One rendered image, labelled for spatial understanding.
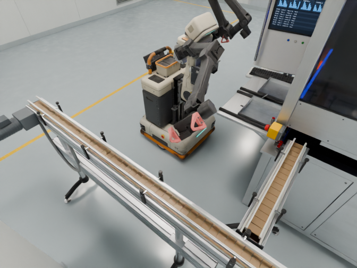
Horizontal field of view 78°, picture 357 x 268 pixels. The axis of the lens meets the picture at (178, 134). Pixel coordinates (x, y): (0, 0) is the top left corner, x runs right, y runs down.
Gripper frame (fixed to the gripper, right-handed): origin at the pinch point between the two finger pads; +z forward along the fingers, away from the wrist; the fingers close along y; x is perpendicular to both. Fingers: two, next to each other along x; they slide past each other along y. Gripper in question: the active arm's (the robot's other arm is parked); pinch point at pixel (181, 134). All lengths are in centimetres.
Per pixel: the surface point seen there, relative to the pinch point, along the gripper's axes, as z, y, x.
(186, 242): -21, 48, -62
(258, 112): -95, -13, -32
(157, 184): -16.7, 36.2, -20.0
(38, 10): -333, 288, 310
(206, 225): -5.8, 18.0, -42.4
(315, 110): -59, -43, -35
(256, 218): -16, 0, -54
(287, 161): -52, -19, -52
